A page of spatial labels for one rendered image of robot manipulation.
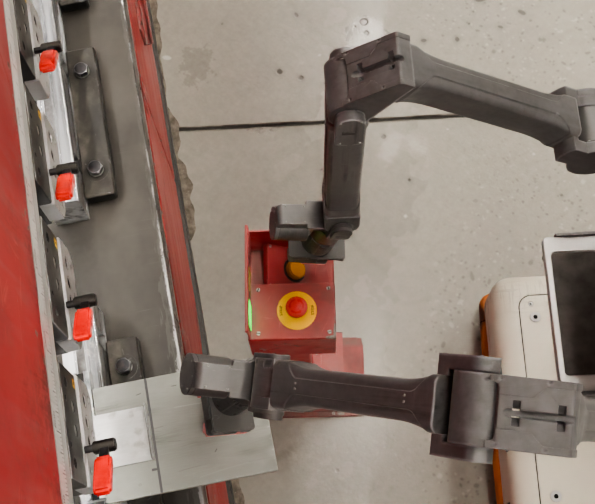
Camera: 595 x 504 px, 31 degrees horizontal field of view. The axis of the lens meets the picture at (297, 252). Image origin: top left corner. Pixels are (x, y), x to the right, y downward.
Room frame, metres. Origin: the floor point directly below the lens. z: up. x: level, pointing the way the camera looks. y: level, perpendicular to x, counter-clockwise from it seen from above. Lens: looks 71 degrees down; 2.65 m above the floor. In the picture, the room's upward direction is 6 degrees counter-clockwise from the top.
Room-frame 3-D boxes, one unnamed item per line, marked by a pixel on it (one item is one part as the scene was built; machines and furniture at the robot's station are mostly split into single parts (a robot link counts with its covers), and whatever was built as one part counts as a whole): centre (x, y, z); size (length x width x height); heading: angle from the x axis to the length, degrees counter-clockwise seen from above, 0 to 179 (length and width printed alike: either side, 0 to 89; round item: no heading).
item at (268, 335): (0.59, 0.02, 0.75); 0.20 x 0.16 x 0.18; 176
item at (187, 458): (0.30, 0.20, 1.00); 0.26 x 0.18 x 0.01; 96
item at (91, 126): (0.90, 0.35, 0.89); 0.30 x 0.05 x 0.03; 6
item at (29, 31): (0.86, 0.40, 1.26); 0.15 x 0.09 x 0.17; 6
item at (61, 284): (0.46, 0.36, 1.26); 0.15 x 0.09 x 0.17; 6
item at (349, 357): (0.58, -0.01, 0.06); 0.25 x 0.20 x 0.12; 86
